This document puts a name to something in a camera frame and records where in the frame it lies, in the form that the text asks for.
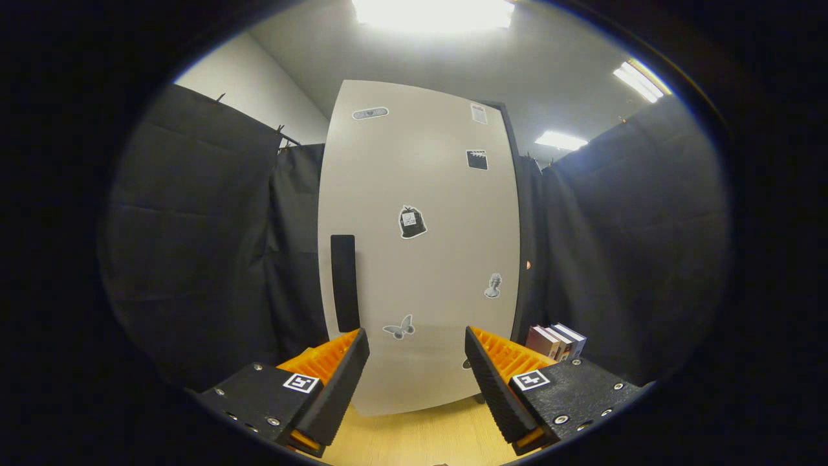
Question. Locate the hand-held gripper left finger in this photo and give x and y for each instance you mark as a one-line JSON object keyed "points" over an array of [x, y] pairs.
{"points": [[343, 382]]}

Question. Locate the white book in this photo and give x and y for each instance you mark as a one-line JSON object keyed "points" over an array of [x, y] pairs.
{"points": [[564, 346]]}

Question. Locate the large ceiling light panel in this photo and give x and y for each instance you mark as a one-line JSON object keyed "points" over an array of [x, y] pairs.
{"points": [[433, 14]]}

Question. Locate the black backdrop cloth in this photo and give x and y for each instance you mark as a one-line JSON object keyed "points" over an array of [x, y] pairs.
{"points": [[194, 259]]}

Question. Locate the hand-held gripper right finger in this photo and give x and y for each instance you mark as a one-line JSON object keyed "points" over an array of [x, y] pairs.
{"points": [[493, 382]]}

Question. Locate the small ceiling light panel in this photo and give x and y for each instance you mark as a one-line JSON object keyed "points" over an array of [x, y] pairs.
{"points": [[560, 140]]}

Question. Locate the double tube ceiling light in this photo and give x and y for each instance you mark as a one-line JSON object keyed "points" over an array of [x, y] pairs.
{"points": [[639, 81]]}

